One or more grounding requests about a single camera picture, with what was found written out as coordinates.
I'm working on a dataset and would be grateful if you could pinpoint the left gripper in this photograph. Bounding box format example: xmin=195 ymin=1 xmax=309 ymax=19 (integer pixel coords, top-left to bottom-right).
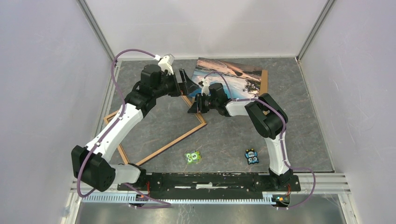
xmin=153 ymin=68 xmax=199 ymax=98

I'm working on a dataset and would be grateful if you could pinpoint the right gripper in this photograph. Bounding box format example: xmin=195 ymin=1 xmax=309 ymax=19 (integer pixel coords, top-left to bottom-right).
xmin=188 ymin=93 xmax=219 ymax=114

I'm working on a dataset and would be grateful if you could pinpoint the landscape photo print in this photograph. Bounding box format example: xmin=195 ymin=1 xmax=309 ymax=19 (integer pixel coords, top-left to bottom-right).
xmin=191 ymin=58 xmax=264 ymax=98

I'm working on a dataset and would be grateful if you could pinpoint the wooden picture frame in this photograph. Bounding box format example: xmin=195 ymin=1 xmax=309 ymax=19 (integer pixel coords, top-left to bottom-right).
xmin=103 ymin=96 xmax=207 ymax=166

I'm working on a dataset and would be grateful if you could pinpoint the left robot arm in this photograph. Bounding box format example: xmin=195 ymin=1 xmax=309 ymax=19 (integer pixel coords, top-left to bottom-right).
xmin=71 ymin=64 xmax=200 ymax=192

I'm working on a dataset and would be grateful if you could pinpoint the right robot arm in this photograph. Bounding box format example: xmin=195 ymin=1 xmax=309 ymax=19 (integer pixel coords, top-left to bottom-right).
xmin=188 ymin=83 xmax=293 ymax=190

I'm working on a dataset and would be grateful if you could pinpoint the green owl sticker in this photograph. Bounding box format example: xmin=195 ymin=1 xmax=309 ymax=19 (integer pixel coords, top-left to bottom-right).
xmin=185 ymin=151 xmax=201 ymax=164

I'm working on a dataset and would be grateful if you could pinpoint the blue owl sticker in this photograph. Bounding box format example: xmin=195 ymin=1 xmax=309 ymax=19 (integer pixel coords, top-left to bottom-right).
xmin=245 ymin=149 xmax=259 ymax=165

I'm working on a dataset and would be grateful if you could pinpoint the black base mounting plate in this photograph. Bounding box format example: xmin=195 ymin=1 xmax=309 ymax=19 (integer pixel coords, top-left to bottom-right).
xmin=132 ymin=172 xmax=301 ymax=200

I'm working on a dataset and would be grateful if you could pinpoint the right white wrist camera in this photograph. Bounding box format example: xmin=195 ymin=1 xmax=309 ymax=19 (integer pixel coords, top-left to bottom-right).
xmin=198 ymin=78 xmax=210 ymax=96

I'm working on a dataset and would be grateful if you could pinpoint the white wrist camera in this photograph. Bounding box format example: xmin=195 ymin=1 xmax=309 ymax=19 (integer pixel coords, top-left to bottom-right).
xmin=154 ymin=54 xmax=175 ymax=75
xmin=198 ymin=78 xmax=210 ymax=96

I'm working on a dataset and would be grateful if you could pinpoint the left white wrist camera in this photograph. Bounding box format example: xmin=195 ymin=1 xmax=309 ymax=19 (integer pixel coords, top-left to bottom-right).
xmin=154 ymin=54 xmax=175 ymax=75

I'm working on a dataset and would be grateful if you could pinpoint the white slotted cable duct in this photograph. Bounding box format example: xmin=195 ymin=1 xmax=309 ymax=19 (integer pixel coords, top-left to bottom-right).
xmin=82 ymin=192 xmax=287 ymax=205

